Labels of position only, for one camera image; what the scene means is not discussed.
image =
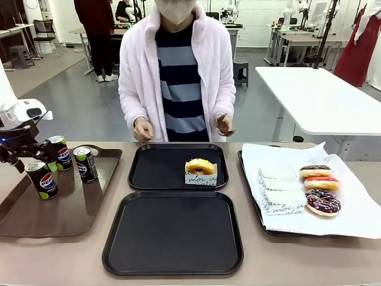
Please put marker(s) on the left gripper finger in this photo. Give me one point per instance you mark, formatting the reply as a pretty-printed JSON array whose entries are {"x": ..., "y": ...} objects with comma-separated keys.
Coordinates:
[
  {"x": 46, "y": 150},
  {"x": 18, "y": 167}
]

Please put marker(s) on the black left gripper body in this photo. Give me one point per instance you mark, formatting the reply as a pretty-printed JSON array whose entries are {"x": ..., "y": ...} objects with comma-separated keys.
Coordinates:
[{"x": 15, "y": 143}]

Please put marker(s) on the black Pepsi can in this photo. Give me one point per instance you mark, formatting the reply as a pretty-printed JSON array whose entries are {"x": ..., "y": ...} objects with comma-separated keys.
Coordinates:
[
  {"x": 63, "y": 155},
  {"x": 44, "y": 183},
  {"x": 86, "y": 167}
]

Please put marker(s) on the white printed paper donut box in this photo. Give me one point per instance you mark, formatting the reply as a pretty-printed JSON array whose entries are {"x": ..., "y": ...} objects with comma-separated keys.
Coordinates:
[
  {"x": 282, "y": 202},
  {"x": 196, "y": 179}
]

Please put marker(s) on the yellow glazed donut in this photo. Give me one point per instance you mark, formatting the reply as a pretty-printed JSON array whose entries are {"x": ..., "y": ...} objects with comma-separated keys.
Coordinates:
[{"x": 205, "y": 165}]

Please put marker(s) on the brown metal tongs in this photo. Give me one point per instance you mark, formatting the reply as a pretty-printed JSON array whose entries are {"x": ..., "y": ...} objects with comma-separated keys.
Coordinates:
[{"x": 233, "y": 131}]

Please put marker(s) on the sprinkled chocolate donut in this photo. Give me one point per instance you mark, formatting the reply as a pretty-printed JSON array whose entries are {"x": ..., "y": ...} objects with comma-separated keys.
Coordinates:
[{"x": 278, "y": 172}]

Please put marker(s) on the chocolate donut yellow crumbs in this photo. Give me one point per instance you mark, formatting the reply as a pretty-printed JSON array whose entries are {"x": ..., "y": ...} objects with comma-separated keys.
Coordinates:
[{"x": 315, "y": 173}]

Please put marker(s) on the chocolate donut colourful sprinkles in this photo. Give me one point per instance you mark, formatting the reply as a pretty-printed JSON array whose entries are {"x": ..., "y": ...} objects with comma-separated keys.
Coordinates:
[{"x": 324, "y": 205}]

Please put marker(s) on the person's right forearm pink sleeve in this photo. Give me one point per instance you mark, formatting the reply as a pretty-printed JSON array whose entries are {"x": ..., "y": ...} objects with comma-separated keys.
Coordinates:
[{"x": 132, "y": 98}]

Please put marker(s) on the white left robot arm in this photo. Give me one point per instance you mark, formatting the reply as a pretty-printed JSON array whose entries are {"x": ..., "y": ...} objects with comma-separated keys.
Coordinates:
[{"x": 23, "y": 107}]

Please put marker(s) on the person's left forearm pink sleeve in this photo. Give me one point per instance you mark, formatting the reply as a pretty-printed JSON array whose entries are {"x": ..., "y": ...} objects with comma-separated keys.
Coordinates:
[{"x": 221, "y": 95}]

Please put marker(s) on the person's right hand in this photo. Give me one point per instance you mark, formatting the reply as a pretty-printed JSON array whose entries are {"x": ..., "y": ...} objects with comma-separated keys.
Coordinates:
[{"x": 143, "y": 129}]

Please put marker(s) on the person's left hand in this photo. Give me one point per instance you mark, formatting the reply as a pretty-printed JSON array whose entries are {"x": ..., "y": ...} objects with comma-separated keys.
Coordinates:
[{"x": 225, "y": 125}]

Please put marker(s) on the grey plastic stool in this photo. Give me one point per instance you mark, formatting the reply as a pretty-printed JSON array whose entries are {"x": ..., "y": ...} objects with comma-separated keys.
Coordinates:
[
  {"x": 21, "y": 56},
  {"x": 240, "y": 71}
]

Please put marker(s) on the small black plastic tray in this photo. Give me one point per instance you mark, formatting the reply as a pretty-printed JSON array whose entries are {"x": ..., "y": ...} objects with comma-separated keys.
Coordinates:
[{"x": 157, "y": 169}]

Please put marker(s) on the black office chair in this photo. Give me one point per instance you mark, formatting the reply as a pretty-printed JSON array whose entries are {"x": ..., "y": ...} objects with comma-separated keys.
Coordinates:
[{"x": 44, "y": 32}]

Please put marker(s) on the wooden lab table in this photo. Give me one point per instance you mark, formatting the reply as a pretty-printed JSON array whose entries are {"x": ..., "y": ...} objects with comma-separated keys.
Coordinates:
[
  {"x": 86, "y": 32},
  {"x": 309, "y": 40}
]

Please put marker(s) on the standing person in dark clothes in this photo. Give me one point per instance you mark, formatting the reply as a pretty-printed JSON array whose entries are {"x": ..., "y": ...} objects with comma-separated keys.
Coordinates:
[{"x": 98, "y": 29}]

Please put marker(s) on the person in pink fleece jacket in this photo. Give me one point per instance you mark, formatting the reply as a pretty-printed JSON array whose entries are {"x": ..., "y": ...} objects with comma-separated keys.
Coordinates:
[{"x": 178, "y": 89}]

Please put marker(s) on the large black plastic tray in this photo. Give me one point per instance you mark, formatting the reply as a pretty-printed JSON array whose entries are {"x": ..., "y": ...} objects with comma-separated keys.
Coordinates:
[{"x": 172, "y": 235}]

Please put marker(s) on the seated person in black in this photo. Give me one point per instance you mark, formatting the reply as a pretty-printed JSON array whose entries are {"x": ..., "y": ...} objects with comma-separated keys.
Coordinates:
[{"x": 122, "y": 10}]

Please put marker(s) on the black tray under paper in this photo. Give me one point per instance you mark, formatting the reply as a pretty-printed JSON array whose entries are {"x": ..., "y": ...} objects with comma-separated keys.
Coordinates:
[{"x": 248, "y": 178}]

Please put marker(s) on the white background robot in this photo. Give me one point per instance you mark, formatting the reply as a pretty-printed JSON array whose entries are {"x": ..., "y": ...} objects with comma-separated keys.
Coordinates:
[{"x": 229, "y": 12}]

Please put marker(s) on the pink glazed donut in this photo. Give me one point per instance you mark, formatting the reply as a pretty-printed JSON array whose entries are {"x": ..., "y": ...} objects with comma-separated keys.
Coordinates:
[{"x": 323, "y": 185}]

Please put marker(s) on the white rectangular table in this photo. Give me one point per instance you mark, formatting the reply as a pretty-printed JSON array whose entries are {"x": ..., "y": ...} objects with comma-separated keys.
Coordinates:
[{"x": 321, "y": 98}]

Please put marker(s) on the white paper sheet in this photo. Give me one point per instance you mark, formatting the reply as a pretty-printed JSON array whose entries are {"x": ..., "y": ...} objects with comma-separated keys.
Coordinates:
[{"x": 351, "y": 208}]

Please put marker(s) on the mannequin in red dress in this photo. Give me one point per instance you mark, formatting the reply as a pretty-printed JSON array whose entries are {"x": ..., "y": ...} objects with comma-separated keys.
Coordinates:
[{"x": 357, "y": 44}]

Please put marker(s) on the black camera stand pole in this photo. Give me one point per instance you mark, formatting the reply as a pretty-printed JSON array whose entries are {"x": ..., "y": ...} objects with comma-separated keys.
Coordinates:
[{"x": 326, "y": 32}]

